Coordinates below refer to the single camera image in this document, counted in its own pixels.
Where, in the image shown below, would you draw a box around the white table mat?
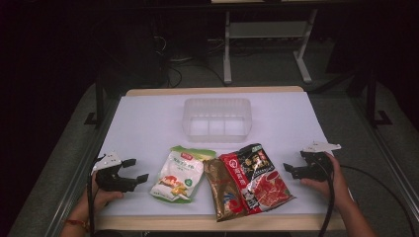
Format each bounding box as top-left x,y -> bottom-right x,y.
97,91 -> 331,217

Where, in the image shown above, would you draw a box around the white and green food packet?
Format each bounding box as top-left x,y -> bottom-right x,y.
149,145 -> 217,204

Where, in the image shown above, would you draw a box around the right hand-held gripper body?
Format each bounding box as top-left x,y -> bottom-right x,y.
299,141 -> 342,183

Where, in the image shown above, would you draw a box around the red and black food packet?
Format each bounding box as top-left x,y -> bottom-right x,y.
218,142 -> 296,215

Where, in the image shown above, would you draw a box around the right hand-held gripper cable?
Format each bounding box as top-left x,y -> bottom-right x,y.
316,154 -> 336,237

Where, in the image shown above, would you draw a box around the person's left hand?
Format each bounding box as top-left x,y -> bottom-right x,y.
69,173 -> 125,222

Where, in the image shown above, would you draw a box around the thin black cable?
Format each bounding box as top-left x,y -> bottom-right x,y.
339,164 -> 419,237

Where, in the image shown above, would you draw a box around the red string bracelet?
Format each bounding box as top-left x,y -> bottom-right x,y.
63,218 -> 91,231

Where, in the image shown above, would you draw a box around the left hand-held gripper cable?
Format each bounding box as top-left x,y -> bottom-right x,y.
86,154 -> 107,237

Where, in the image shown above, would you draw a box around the black floor cables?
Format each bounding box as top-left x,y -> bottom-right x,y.
151,33 -> 229,89

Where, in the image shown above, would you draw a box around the brown and gold food packet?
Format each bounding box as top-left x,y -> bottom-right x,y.
203,157 -> 251,223

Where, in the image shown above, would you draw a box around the hand-held gripper cable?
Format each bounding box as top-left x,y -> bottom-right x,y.
316,154 -> 336,237
86,154 -> 107,237

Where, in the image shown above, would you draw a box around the aluminium side rail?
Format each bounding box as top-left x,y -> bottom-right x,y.
348,94 -> 419,216
42,98 -> 121,237

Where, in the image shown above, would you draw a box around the white-legged desk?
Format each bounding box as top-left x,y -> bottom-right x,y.
222,9 -> 320,85

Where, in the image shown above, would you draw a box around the clear plastic container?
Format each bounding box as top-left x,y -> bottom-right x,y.
182,97 -> 253,144

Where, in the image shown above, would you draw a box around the black metal stand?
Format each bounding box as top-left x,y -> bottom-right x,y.
364,68 -> 393,128
83,73 -> 107,128

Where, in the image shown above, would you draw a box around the person's right hand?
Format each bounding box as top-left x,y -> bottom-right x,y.
300,152 -> 356,209

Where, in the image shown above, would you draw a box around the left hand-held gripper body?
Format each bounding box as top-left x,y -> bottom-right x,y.
92,150 -> 133,194

